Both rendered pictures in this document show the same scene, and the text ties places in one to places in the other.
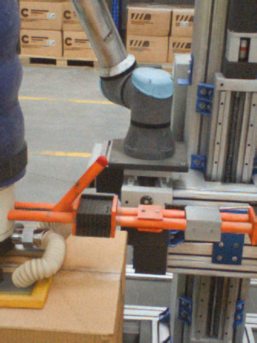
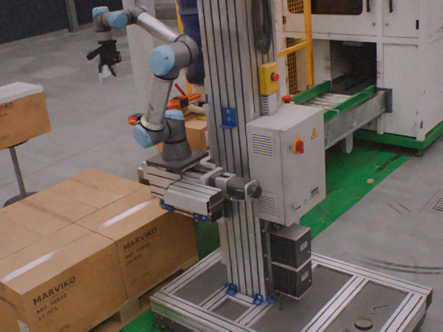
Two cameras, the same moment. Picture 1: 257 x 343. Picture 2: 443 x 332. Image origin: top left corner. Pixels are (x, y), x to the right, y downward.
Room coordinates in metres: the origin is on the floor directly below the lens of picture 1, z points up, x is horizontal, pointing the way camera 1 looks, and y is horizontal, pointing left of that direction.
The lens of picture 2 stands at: (3.40, -2.39, 2.04)
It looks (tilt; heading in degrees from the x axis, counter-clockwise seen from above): 22 degrees down; 130
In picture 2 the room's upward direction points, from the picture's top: 6 degrees counter-clockwise
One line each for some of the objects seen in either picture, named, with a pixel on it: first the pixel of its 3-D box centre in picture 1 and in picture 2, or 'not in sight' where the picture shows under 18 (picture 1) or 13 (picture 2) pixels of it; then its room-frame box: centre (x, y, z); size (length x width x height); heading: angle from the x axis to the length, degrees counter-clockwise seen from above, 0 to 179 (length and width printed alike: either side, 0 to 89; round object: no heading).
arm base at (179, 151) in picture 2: not in sight; (175, 146); (1.58, -0.55, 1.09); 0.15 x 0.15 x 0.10
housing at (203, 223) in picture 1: (202, 223); not in sight; (1.05, -0.15, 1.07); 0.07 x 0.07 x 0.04; 89
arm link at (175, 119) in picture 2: not in sight; (171, 124); (1.58, -0.56, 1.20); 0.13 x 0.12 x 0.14; 83
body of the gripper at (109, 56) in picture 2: not in sight; (108, 53); (1.31, -0.65, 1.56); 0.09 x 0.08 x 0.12; 22
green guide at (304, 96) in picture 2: not in sight; (277, 107); (0.84, 1.48, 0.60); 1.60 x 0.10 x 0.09; 87
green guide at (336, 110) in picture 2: not in sight; (332, 114); (1.37, 1.46, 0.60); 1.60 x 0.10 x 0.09; 87
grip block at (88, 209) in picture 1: (95, 214); (179, 102); (1.05, 0.06, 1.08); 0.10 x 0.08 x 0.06; 179
